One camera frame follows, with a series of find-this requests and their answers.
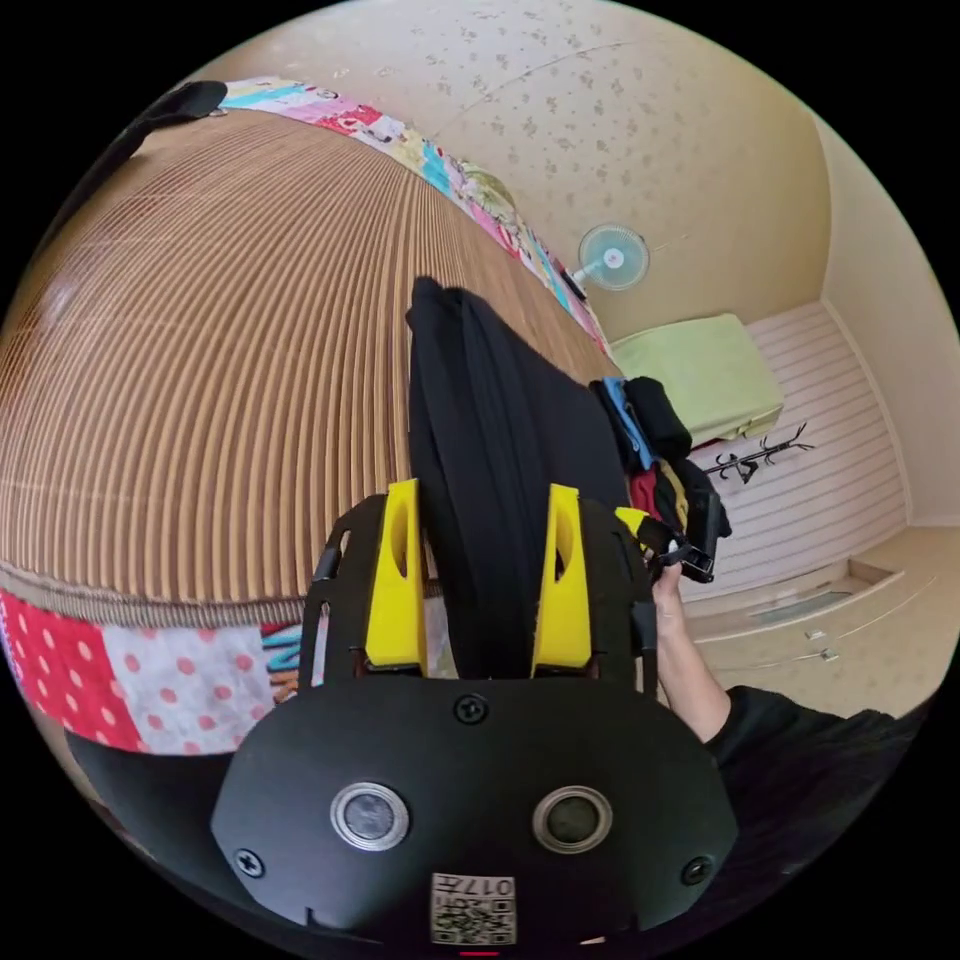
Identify person's right hand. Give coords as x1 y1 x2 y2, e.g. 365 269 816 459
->
649 560 687 630

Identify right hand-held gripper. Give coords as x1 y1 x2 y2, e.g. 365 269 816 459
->
614 487 733 585

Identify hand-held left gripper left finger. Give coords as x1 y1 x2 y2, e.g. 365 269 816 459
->
365 479 430 667

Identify black long pants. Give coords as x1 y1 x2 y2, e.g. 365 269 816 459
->
405 275 633 681

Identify person's right forearm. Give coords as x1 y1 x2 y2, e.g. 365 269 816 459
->
655 619 733 745

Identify green covered box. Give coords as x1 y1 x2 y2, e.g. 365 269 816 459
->
608 312 786 449

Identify bed with woven mat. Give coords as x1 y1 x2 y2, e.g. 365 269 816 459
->
0 74 625 759

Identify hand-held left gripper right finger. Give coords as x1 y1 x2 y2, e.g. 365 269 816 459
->
530 484 595 678

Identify black coat rack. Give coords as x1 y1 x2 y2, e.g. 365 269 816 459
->
703 421 817 485

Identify pale blue electric fan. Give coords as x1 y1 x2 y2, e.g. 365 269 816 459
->
563 221 652 294

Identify beige cupboard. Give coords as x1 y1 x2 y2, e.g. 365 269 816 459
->
686 524 955 718

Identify pile of clothes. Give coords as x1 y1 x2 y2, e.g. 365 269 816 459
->
588 374 723 526

